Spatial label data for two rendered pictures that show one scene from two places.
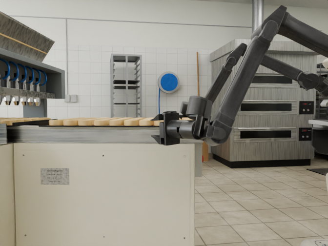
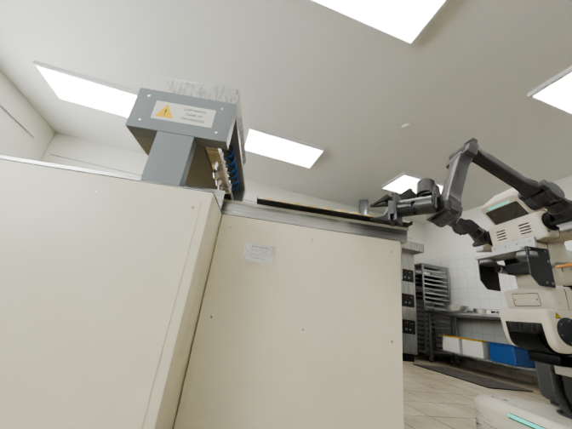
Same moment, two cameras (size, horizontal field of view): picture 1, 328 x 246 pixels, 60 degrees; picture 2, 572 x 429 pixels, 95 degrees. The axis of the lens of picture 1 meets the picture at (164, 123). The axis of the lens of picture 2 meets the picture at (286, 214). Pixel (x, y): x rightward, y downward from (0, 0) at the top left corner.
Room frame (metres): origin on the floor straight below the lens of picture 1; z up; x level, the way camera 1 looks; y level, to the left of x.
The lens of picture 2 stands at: (0.13, 0.42, 0.53)
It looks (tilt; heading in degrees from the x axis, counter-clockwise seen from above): 20 degrees up; 355
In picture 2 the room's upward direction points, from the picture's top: 8 degrees clockwise
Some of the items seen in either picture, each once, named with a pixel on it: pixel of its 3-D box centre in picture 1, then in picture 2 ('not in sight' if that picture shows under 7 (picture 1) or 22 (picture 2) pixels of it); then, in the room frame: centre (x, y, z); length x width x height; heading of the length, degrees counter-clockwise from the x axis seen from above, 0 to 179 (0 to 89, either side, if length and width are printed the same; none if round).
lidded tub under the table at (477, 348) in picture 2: not in sight; (482, 349); (4.40, -3.43, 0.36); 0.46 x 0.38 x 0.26; 99
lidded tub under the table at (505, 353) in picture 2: not in sight; (511, 354); (3.95, -3.50, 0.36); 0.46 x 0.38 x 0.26; 101
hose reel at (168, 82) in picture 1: (168, 101); not in sight; (5.30, -0.08, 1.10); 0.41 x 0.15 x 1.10; 99
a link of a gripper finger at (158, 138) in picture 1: (161, 132); (383, 214); (0.94, 0.01, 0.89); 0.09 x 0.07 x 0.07; 44
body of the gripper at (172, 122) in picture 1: (176, 129); (404, 208); (0.89, -0.04, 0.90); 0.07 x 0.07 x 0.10; 44
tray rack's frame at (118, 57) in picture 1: (125, 111); not in sight; (4.81, 0.65, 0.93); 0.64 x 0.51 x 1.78; 12
